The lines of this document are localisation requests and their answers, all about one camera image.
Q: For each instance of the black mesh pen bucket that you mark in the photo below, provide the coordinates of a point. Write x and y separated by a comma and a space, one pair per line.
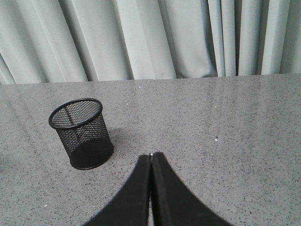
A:
81, 128

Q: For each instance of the light grey curtain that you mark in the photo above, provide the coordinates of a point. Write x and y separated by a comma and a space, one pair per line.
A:
44, 41

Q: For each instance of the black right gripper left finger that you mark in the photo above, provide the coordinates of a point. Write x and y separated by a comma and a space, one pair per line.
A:
130, 206

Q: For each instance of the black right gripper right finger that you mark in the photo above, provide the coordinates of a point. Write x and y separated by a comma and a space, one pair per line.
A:
173, 204

